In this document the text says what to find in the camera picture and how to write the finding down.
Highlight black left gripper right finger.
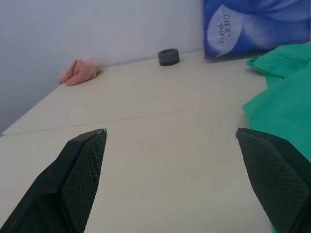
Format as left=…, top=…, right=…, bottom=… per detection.
left=235, top=127, right=311, bottom=233

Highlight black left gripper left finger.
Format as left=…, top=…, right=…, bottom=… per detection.
left=0, top=128, right=108, bottom=233

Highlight pink crumpled cloth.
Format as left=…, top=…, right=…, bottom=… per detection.
left=58, top=59, right=103, bottom=86

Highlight large purple-blue tissue pack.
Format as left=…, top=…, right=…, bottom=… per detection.
left=203, top=0, right=311, bottom=59

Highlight dark grey round ring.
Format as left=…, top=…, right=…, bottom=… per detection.
left=157, top=48, right=180, bottom=67

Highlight teal green shorts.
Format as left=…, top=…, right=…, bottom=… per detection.
left=242, top=42, right=311, bottom=233

